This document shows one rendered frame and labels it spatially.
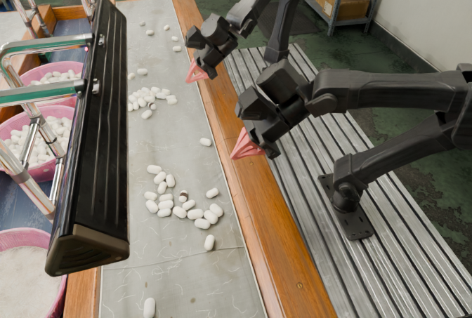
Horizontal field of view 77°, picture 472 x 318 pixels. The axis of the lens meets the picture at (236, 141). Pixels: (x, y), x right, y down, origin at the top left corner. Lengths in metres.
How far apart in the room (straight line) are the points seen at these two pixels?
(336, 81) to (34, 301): 0.71
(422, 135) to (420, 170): 1.39
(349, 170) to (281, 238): 0.22
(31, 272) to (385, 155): 0.77
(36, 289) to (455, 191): 1.92
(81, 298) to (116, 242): 0.35
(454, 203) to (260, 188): 1.42
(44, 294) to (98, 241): 0.43
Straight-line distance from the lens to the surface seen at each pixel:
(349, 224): 0.82
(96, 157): 0.38
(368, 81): 0.58
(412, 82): 0.60
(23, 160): 0.64
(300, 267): 0.65
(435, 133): 0.66
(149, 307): 0.64
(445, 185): 2.06
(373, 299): 0.77
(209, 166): 0.81
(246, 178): 0.75
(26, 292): 0.78
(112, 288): 0.69
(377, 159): 0.70
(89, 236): 0.32
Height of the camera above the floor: 1.35
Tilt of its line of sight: 45 degrees down
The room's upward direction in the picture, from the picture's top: straight up
